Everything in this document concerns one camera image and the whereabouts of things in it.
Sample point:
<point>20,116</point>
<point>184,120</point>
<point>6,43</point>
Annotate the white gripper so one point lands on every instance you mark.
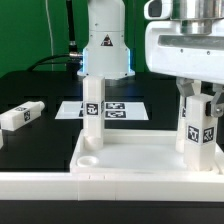
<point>185,38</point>

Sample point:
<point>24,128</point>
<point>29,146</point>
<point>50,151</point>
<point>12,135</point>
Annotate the white desk top tray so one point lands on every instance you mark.
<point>128,151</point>

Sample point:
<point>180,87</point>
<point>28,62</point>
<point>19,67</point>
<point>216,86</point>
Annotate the white front fence bar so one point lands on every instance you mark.
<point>140,187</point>

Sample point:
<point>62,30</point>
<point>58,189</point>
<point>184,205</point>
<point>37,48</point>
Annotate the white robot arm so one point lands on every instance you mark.
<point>106,53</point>

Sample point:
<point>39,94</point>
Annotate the white fiducial marker sheet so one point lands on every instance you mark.
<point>113,110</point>

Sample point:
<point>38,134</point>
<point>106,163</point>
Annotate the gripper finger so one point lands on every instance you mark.
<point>215,107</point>

